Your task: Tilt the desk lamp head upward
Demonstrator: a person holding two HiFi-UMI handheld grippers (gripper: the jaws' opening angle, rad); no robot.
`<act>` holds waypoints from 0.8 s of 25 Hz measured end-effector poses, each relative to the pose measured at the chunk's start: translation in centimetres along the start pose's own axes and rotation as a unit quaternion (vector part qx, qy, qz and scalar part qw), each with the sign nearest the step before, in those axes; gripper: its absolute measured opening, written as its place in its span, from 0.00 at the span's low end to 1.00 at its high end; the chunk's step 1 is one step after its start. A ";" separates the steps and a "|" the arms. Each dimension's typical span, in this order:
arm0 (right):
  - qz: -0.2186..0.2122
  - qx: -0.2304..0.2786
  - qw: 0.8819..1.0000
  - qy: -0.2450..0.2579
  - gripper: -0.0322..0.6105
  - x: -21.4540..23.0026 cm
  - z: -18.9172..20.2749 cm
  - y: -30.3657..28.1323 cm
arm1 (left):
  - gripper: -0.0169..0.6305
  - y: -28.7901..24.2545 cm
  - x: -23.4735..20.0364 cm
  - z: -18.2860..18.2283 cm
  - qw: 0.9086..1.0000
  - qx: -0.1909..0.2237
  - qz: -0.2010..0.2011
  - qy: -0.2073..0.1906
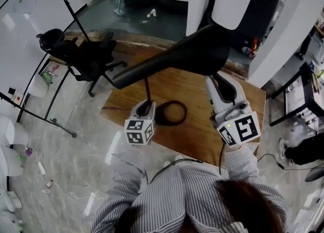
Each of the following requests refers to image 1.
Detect person's striped shirt torso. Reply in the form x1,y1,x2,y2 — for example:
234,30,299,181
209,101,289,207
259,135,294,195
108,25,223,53
90,160,292,233

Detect white and black machine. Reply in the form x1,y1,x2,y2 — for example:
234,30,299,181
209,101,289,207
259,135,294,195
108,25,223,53
211,0,282,50

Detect black cable across shirt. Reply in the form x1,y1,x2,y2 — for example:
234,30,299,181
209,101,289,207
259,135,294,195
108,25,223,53
148,158,204,185

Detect clear bottle with red cap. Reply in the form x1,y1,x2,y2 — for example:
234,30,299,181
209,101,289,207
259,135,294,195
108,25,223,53
41,179,55,194

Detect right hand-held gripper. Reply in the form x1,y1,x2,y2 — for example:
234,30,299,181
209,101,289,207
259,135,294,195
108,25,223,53
205,71,262,148

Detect black office chair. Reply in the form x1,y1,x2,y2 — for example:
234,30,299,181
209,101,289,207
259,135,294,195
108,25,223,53
35,28,128,98

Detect black desk lamp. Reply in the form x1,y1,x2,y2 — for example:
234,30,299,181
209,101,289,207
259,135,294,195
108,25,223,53
112,23,231,127

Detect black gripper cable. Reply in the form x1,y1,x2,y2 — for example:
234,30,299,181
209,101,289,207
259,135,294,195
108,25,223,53
218,142,226,176

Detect black metal shelf rack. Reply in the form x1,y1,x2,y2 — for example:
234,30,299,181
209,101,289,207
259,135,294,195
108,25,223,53
269,61,324,134

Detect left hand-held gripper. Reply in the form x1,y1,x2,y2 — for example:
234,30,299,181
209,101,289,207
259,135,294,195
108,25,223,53
123,100,156,147

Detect black metal stand frame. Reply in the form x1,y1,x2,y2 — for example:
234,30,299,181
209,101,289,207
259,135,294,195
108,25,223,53
0,0,90,138

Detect person's left forearm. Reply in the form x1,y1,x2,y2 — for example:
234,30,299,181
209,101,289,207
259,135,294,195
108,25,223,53
111,147,146,198

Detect person's right forearm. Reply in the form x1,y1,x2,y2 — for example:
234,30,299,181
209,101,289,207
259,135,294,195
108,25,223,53
223,142,260,185

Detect black floor cable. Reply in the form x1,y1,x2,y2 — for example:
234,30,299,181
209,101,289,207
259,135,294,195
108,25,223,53
257,153,324,171

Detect person's white shoes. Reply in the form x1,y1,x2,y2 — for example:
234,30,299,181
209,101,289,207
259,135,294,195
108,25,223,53
163,154,185,169

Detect white plastic chair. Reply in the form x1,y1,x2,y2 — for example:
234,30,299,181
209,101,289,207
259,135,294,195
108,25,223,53
0,115,30,149

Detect green plastic item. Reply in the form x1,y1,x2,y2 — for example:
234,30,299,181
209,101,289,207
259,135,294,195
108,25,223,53
41,71,53,84

